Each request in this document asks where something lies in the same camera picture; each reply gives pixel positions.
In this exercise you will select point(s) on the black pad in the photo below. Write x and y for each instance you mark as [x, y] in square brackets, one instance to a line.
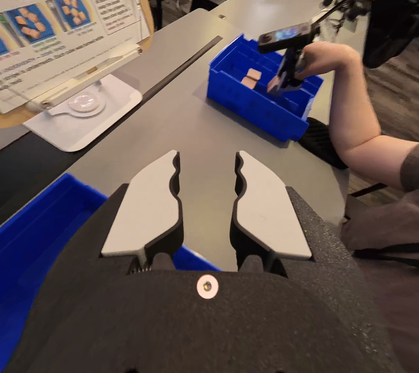
[322, 143]

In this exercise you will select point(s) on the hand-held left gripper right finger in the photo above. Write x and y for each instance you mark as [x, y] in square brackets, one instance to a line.
[268, 219]

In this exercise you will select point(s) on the person's right forearm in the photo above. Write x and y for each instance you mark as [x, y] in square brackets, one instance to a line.
[353, 111]

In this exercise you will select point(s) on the instruction sheet on clipboard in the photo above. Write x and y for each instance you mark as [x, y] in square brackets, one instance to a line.
[144, 2]

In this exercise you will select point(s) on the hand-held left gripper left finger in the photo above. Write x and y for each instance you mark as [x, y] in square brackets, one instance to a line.
[147, 215]

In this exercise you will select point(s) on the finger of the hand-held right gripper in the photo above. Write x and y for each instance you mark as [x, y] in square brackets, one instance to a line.
[282, 76]
[291, 86]

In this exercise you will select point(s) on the blue plastic bin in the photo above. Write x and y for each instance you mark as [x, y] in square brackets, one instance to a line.
[32, 248]
[255, 111]

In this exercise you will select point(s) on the person's right hand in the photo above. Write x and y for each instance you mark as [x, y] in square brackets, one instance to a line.
[317, 58]

